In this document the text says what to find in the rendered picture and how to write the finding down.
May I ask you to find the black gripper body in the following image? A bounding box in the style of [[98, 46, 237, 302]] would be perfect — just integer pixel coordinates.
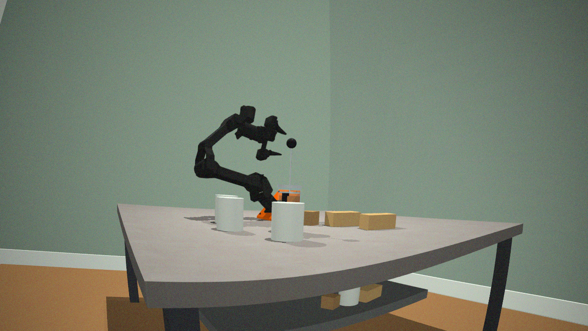
[[250, 115, 277, 161]]

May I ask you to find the dark grey lower shelf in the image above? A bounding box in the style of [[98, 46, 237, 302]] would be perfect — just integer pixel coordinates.
[[198, 280, 428, 331]]

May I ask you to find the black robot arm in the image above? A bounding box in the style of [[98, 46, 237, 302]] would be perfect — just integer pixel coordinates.
[[194, 105, 277, 213]]

